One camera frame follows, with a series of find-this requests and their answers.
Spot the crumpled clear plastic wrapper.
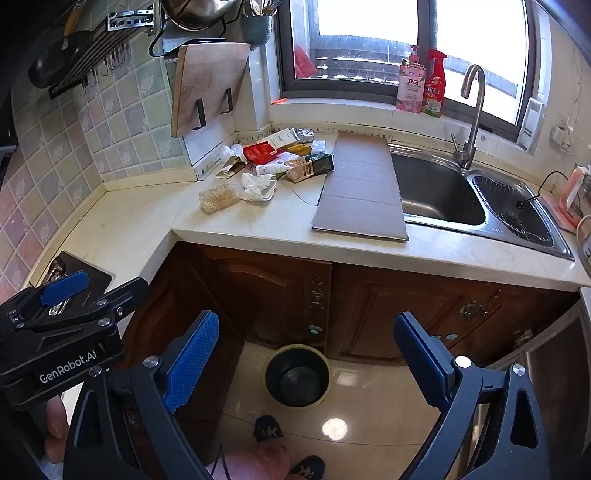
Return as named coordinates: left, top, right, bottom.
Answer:
left=215, top=143, right=245, bottom=174

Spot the person's left shoe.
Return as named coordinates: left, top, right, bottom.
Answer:
left=254, top=414, right=284, bottom=444

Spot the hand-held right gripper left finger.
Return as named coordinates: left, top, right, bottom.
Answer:
left=62, top=310, right=220, bottom=480

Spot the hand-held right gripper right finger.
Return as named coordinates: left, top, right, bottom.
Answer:
left=393, top=311, right=552, bottom=480

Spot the stainless steel pot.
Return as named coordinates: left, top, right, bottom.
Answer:
left=159, top=0, right=245, bottom=32

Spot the tan snack box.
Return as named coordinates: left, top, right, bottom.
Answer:
left=285, top=157, right=324, bottom=182

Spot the thin black cord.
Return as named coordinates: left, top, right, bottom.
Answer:
left=517, top=171, right=573, bottom=208

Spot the pink plastic holder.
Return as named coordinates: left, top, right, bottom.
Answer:
left=540, top=164, right=591, bottom=232

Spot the person's shoe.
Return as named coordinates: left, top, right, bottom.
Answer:
left=290, top=455, right=326, bottom=480
left=254, top=414, right=284, bottom=444

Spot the person's left hand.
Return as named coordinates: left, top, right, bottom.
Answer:
left=44, top=396, right=70, bottom=462

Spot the pink detergent bottle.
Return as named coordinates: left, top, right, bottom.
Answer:
left=396, top=45, right=428, bottom=114

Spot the silver appliance door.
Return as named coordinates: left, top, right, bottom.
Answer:
left=485, top=288, right=591, bottom=480

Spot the black gas stove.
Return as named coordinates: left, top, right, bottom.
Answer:
left=44, top=250, right=116, bottom=315

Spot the teal utensil holder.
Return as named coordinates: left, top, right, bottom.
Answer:
left=242, top=14, right=273, bottom=47

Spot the stainless steel double sink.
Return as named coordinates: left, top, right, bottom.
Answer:
left=388, top=143, right=575, bottom=261

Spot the black hook rail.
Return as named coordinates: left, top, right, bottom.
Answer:
left=48, top=4, right=160, bottom=100

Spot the white wall box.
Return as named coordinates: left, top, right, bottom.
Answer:
left=516, top=98, right=546, bottom=152

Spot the black frying pan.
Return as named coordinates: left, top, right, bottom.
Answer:
left=28, top=0, right=95, bottom=89

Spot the steel gooseneck faucet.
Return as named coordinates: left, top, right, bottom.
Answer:
left=451, top=64, right=487, bottom=171

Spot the wooden corner cabinet door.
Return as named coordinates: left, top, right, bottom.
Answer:
left=108, top=242, right=245, bottom=462

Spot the silver wall knife rack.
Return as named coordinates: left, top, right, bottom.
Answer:
left=106, top=4, right=158, bottom=35

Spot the dark window frame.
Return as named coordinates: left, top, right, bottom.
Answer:
left=276, top=0, right=550, bottom=141

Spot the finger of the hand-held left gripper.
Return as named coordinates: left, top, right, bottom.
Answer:
left=18, top=277, right=151, bottom=333
left=0, top=271, right=90, bottom=324

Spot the crumpled white plastic bag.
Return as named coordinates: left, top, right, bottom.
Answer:
left=239, top=172, right=278, bottom=202

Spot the flat grey cardboard sheet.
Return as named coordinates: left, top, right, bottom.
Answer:
left=311, top=134, right=410, bottom=241

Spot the white pouch with red print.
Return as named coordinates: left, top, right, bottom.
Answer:
left=255, top=154, right=301, bottom=177

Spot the wooden cutting board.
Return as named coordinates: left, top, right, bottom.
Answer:
left=170, top=41, right=252, bottom=139

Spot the person's right shoe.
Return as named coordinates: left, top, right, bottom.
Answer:
left=290, top=455, right=326, bottom=480

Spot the red spray bottle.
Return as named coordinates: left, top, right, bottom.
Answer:
left=422, top=48, right=448, bottom=118

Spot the white carton with yellow side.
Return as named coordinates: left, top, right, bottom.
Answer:
left=257, top=128, right=300, bottom=152

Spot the black bin with yellow rim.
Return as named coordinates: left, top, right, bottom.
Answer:
left=264, top=344, right=331, bottom=409

